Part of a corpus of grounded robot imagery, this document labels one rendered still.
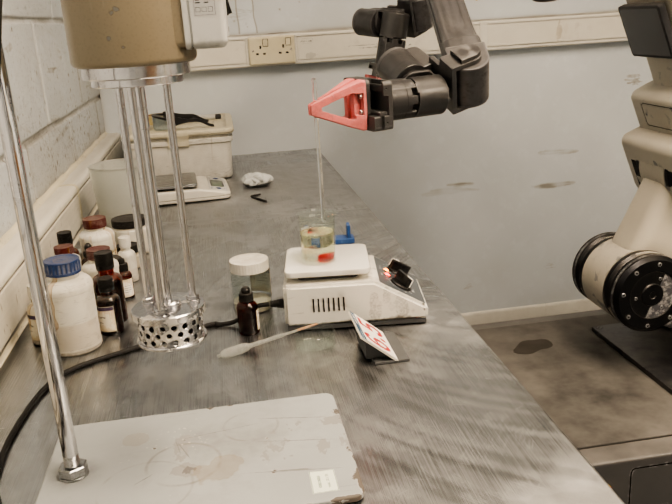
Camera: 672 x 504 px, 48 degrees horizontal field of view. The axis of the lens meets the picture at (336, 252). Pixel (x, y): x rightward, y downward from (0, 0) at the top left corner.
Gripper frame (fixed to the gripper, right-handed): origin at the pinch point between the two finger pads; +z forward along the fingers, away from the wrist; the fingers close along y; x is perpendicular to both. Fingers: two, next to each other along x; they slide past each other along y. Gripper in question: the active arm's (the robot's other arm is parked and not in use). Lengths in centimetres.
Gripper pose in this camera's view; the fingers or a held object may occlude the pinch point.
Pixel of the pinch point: (315, 109)
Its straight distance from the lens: 102.5
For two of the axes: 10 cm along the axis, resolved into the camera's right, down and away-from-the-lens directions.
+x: 0.6, 9.5, 3.1
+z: -9.0, 1.9, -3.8
